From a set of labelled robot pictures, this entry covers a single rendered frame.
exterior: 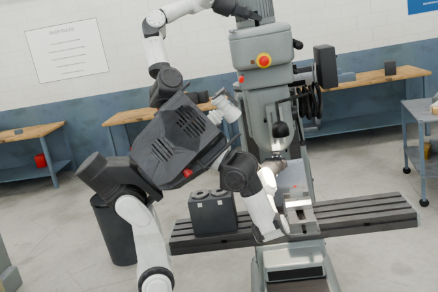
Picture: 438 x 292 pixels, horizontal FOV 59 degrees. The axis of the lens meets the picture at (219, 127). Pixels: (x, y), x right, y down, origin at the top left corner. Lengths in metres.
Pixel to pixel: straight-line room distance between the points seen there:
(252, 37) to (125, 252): 2.60
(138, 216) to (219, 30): 4.79
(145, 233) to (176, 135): 0.41
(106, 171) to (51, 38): 5.42
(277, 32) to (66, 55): 5.33
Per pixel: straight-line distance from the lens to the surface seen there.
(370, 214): 2.02
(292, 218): 1.88
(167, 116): 1.31
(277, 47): 1.58
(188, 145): 1.28
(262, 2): 1.96
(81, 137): 6.84
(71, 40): 6.59
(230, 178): 1.36
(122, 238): 3.63
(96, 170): 1.43
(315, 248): 1.99
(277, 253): 1.98
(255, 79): 1.69
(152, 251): 1.57
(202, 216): 1.96
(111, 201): 1.46
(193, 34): 6.05
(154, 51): 1.56
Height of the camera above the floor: 1.92
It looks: 15 degrees down
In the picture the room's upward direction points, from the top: 10 degrees counter-clockwise
